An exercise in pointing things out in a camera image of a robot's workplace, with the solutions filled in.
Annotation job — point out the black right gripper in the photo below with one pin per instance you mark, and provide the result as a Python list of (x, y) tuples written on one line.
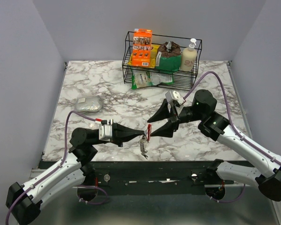
[(167, 130)]

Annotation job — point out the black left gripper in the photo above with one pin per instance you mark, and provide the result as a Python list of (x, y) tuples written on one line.
[(121, 133)]

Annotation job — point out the steel key organizer red handle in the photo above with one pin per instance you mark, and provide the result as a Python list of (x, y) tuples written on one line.
[(145, 140)]

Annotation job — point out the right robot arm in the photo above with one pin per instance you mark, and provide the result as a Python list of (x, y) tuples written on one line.
[(265, 173)]

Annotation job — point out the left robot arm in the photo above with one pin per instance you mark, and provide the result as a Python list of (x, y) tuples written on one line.
[(26, 201)]

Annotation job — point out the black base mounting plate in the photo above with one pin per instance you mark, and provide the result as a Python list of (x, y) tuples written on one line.
[(153, 178)]

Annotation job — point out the green white snack bag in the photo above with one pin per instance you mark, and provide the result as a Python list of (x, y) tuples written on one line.
[(142, 79)]

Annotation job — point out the silver glitter pouch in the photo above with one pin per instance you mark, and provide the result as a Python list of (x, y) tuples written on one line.
[(89, 104)]

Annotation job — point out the green brown bag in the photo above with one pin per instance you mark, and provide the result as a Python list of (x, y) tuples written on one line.
[(168, 58)]

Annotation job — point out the cream lotion pump bottle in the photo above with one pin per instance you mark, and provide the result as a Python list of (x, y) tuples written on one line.
[(189, 56)]

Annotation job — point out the yellow snack bag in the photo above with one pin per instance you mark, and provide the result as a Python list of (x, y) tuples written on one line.
[(152, 56)]

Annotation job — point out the orange product box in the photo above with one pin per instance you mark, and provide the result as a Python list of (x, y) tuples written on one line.
[(142, 37)]

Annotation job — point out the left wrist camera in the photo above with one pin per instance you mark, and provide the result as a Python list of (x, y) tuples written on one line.
[(105, 132)]

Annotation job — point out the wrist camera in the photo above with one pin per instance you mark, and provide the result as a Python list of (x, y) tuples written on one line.
[(174, 97), (105, 132)]

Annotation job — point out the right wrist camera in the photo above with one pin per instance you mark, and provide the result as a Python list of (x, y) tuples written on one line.
[(174, 97)]

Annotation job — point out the black wire shelf rack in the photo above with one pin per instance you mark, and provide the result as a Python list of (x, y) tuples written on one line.
[(178, 80)]

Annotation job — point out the aluminium rail frame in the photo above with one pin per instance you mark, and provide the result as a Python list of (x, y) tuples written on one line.
[(77, 169)]

